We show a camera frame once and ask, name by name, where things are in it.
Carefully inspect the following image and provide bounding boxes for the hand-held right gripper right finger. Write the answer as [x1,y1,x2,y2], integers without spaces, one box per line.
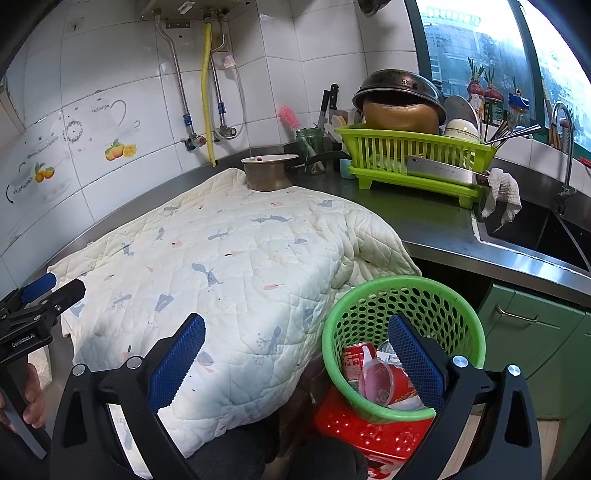
[387,314,543,480]

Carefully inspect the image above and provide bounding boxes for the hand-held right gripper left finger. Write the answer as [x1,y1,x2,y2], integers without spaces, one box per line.
[48,313,206,480]

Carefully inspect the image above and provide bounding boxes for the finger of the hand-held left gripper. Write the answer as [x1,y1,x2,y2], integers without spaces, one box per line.
[9,278,87,337]
[21,272,58,305]

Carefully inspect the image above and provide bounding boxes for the clear plastic cup with lid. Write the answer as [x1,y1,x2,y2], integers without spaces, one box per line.
[358,346,395,406]

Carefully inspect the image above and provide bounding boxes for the red soda can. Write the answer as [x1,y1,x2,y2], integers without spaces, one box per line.
[342,342,377,398]

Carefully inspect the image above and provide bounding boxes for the green mesh basket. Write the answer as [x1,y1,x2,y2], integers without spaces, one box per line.
[322,276,486,424]

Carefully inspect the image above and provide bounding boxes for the person's left hand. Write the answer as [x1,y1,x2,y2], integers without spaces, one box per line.
[23,364,49,430]

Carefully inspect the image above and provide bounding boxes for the red plastic stool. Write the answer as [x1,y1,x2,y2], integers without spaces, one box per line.
[313,385,437,474]

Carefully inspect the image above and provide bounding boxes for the green cabinet door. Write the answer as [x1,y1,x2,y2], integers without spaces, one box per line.
[478,284,587,421]

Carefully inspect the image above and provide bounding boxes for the white quilted blanket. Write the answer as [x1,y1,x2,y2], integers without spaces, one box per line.
[46,168,422,457]

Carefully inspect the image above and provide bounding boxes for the person's dark trousers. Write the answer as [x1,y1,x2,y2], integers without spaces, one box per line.
[185,406,370,480]

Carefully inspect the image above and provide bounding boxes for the steel sink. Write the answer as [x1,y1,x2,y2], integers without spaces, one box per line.
[471,182,591,273]

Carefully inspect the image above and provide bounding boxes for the white dish cloth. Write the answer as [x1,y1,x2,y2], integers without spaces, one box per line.
[480,167,522,227]

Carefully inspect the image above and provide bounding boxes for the steel cleaver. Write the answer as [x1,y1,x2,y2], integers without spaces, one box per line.
[406,156,490,188]

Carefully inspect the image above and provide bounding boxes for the metal saucepan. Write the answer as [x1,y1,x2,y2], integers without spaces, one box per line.
[241,151,352,192]

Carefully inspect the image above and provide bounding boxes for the green dish rack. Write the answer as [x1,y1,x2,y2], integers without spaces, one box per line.
[335,124,498,209]

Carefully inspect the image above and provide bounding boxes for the white bowl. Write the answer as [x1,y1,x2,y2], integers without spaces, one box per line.
[443,117,481,141]

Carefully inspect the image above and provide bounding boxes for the metal cutlery bunch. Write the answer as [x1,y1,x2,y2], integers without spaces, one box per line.
[482,117,541,148]

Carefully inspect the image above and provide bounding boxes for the brown pot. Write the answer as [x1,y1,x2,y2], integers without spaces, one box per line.
[362,97,441,136]

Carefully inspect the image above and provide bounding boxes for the white plate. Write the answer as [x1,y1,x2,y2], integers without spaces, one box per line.
[443,95,481,132]

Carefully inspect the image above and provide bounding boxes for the steel faucet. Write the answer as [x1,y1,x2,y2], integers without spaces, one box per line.
[551,102,578,215]

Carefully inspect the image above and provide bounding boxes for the pink bottle brush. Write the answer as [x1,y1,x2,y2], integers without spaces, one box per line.
[278,104,319,160]

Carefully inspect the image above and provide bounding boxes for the sprouting onion plant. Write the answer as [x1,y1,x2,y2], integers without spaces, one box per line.
[466,58,485,97]
[482,67,505,103]

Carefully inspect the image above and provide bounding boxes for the black wok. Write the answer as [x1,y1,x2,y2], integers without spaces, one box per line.
[352,69,448,125]

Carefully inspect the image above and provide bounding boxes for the white gas water heater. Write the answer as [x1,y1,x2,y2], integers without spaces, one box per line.
[139,0,232,21]

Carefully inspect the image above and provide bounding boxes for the metal cabinet handle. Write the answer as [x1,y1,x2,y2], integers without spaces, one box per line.
[494,303,540,324]

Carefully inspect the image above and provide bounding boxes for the yellow gas hose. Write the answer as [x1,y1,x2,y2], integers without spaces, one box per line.
[201,22,219,168]

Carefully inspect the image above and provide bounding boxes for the braided metal hose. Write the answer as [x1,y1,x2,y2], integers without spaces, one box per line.
[154,14,206,151]
[210,18,245,139]

